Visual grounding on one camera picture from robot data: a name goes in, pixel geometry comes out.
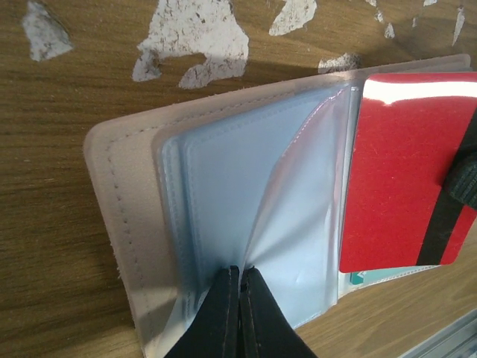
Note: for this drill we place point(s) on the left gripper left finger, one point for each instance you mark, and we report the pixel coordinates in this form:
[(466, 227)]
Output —
[(214, 331)]

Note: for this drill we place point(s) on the red credit card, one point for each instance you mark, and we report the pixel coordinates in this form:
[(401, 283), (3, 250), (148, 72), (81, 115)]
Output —
[(413, 129)]

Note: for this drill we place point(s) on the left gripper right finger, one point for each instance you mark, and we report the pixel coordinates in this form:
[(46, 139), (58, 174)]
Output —
[(263, 329)]

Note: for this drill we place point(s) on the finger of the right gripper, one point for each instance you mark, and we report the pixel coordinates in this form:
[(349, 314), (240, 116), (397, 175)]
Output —
[(460, 182)]

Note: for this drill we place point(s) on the aluminium front rail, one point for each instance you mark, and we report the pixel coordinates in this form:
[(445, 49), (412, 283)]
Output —
[(457, 339)]

